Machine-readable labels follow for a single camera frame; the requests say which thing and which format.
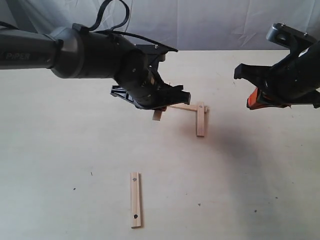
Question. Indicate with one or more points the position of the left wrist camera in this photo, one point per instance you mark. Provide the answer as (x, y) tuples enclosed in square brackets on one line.
[(155, 53)]

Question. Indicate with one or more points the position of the wood strip with magnets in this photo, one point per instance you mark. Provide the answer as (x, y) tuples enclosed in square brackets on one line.
[(136, 201), (200, 119)]

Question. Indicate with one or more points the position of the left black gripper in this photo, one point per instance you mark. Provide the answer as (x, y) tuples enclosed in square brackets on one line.
[(147, 91)]

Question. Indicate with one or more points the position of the white backdrop cloth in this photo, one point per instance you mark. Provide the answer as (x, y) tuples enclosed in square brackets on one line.
[(182, 24)]

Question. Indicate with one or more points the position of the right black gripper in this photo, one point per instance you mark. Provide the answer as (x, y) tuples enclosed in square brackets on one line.
[(293, 81)]

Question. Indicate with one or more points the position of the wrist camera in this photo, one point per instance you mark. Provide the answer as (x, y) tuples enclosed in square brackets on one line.
[(155, 53), (290, 38)]

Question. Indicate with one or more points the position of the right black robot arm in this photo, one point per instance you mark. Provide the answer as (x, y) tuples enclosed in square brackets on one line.
[(294, 80)]

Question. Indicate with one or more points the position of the plain wood strip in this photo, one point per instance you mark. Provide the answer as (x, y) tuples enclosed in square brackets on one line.
[(185, 107), (157, 115)]

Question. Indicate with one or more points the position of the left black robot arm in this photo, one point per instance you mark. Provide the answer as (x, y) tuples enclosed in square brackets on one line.
[(76, 53)]

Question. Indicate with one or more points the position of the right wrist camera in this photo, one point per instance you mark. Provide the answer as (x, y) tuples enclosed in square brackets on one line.
[(290, 38)]

